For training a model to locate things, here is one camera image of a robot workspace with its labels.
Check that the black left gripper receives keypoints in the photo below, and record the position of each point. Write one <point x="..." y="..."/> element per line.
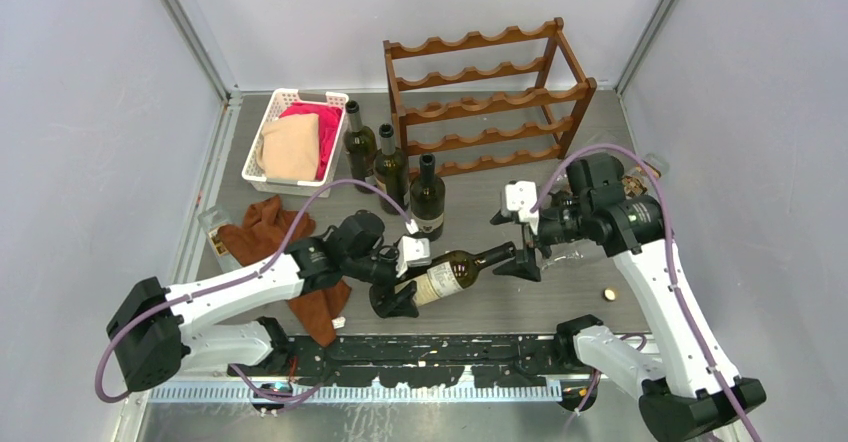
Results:
<point x="391" y="302"/>

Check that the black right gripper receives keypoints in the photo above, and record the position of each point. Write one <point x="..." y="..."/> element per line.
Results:
<point x="525" y="264"/>

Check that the dark bottle white label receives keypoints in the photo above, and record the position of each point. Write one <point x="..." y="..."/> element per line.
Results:
<point x="453" y="272"/>

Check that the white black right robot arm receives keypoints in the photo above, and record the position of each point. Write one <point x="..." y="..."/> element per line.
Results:
<point x="692" y="387"/>

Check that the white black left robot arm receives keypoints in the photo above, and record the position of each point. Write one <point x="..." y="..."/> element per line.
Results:
<point x="159" y="331"/>

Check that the clear lying bottle lower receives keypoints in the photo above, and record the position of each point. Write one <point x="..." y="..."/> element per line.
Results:
<point x="574" y="255"/>

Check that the clear bottle brown label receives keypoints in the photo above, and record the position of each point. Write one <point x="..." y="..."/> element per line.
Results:
<point x="635" y="180"/>

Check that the green bottle far left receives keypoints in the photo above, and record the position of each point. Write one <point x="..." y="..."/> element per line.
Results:
<point x="360" y="145"/>

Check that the brown wooden wine rack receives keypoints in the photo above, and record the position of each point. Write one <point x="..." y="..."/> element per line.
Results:
<point x="562" y="91"/>

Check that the clear bottle under towel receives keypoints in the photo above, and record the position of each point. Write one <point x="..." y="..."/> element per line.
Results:
<point x="210" y="222"/>

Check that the brown towel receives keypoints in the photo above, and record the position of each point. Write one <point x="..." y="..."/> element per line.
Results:
<point x="264" y="226"/>

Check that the white plastic basket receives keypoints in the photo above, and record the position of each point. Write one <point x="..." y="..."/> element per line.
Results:
<point x="280" y="100"/>

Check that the peach folded cloth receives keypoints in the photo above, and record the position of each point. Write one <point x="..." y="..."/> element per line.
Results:
<point x="290" y="148"/>

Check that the pink folded cloth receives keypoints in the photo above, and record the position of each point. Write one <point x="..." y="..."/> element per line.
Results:
<point x="329" y="118"/>

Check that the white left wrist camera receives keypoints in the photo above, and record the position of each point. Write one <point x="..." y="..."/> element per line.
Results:
<point x="413" y="251"/>

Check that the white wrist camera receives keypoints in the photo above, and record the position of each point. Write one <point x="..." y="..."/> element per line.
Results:
<point x="518" y="204"/>
<point x="413" y="251"/>

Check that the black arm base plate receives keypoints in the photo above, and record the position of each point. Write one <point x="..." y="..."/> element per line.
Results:
<point x="421" y="361"/>

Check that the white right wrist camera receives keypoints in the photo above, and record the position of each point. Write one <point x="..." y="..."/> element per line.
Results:
<point x="518" y="204"/>

